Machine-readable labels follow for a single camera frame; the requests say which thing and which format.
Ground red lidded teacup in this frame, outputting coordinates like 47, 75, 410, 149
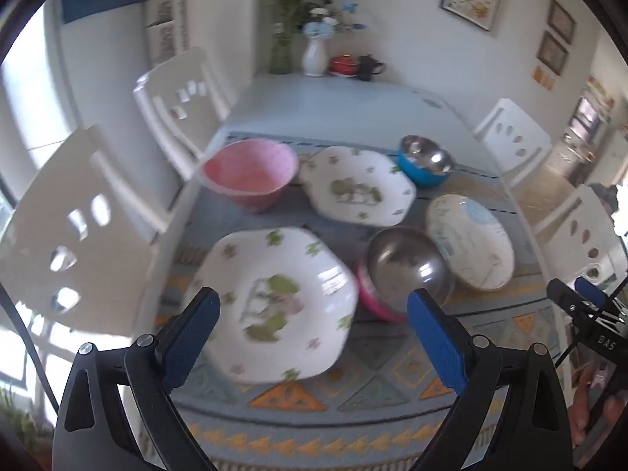
328, 54, 361, 78

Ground white chair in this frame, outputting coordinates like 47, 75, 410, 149
132, 46, 234, 182
532, 184, 628, 295
0, 125, 172, 349
472, 98, 553, 187

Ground white ribbed vase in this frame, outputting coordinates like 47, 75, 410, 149
301, 34, 329, 78

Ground cream plate blue print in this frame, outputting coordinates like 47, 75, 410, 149
425, 194, 516, 291

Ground blue white flowers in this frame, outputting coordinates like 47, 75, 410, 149
299, 0, 369, 40

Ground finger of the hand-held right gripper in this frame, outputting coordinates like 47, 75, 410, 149
575, 276, 612, 307
547, 279, 584, 315

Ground person's right hand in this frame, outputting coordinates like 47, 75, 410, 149
569, 360, 628, 449

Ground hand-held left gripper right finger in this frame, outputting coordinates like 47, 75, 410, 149
407, 288, 575, 471

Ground white floral plate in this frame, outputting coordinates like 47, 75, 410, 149
298, 145, 418, 229
189, 227, 360, 386

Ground patterned table mat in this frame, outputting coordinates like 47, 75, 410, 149
132, 130, 565, 471

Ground glass vase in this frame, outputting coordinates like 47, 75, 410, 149
269, 29, 294, 75

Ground blue grey cloth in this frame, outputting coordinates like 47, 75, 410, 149
588, 183, 620, 217

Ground dark brown teapot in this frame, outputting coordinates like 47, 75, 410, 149
358, 54, 387, 82

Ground pink steel bowl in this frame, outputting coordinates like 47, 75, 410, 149
356, 227, 455, 323

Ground small framed picture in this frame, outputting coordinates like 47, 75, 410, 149
536, 31, 570, 77
547, 0, 577, 45

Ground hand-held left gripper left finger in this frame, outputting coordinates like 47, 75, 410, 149
53, 287, 221, 471

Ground white wall rack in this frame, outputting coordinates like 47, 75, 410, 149
144, 0, 190, 67

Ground black cable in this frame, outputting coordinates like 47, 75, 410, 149
0, 285, 60, 415

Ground blue steel bowl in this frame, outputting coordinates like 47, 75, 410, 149
396, 135, 457, 188

